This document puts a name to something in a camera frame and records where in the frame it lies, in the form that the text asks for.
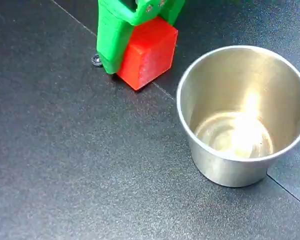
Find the stainless steel cup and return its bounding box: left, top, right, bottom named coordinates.
left=176, top=44, right=300, bottom=188

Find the small shiny screw head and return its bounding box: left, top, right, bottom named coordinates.
left=91, top=53, right=103, bottom=67

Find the red cube block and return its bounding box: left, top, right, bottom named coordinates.
left=116, top=16, right=179, bottom=91

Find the black table mat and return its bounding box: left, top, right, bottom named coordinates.
left=0, top=0, right=300, bottom=240

